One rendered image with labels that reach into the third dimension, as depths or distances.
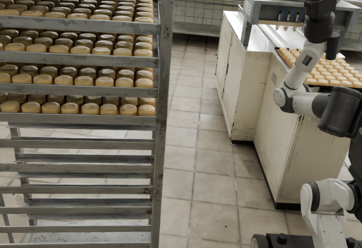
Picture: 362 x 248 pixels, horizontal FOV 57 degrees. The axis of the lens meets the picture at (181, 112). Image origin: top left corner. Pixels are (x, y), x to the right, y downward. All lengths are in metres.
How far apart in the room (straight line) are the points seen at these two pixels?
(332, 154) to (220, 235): 0.80
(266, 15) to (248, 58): 0.32
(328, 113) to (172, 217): 1.27
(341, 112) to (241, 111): 1.51
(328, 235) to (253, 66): 1.26
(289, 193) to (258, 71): 0.88
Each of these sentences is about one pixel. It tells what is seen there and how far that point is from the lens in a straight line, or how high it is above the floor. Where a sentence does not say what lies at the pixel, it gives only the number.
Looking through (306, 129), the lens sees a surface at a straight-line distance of 1.95.
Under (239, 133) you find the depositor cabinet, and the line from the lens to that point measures 2.70.
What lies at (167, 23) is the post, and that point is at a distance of 0.83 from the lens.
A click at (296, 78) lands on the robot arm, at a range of 1.33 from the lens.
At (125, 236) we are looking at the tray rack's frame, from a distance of 1.84.
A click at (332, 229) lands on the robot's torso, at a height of 0.39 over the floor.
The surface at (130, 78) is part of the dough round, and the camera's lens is 1.02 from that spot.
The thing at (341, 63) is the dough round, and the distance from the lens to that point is 2.21.
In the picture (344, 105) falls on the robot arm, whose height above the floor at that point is 1.10.
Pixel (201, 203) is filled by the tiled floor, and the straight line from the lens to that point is 2.24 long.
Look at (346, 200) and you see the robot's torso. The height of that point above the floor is 0.70.
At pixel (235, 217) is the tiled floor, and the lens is 2.20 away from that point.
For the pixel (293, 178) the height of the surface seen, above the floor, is 0.29.
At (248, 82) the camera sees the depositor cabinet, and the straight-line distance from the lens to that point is 2.50.
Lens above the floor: 1.55
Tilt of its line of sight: 29 degrees down
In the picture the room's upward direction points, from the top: 5 degrees clockwise
